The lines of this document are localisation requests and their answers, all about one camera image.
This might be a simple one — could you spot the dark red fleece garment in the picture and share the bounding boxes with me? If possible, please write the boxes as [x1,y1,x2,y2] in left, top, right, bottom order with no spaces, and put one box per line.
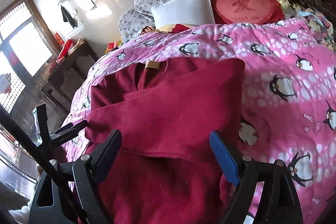
[85,57,245,223]

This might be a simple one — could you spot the dark wooden side table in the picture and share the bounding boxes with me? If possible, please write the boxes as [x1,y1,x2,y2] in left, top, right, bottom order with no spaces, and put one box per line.
[42,39,98,112]

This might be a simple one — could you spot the red box on table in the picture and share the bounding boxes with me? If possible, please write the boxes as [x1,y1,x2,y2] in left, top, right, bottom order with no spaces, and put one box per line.
[56,39,73,63]

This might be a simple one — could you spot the lattice window door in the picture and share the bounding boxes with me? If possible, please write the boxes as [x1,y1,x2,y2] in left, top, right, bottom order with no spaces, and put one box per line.
[1,0,60,114]

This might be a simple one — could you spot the pink penguin blanket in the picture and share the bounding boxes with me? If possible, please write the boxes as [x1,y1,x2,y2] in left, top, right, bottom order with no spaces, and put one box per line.
[65,18,335,223]

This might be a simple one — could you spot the red items by bed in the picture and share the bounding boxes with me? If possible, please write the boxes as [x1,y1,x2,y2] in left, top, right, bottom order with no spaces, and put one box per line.
[105,40,123,54]

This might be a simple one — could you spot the dark cloth on hook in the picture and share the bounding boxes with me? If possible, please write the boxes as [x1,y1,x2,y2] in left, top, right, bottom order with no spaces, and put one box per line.
[60,5,78,28]

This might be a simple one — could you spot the yellow red folded cloth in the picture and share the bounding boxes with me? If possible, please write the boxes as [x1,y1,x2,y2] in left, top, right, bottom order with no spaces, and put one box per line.
[140,24,195,35]

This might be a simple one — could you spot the white pillow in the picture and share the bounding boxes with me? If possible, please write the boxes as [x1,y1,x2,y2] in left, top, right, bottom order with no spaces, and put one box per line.
[151,0,215,28]

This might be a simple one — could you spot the colourful patterned cloth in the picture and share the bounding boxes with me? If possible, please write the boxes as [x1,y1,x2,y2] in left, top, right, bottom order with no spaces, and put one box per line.
[295,6,335,52]

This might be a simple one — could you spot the red heart cushion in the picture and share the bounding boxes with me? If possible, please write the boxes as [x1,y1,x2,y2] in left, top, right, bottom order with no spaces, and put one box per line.
[211,0,285,25]

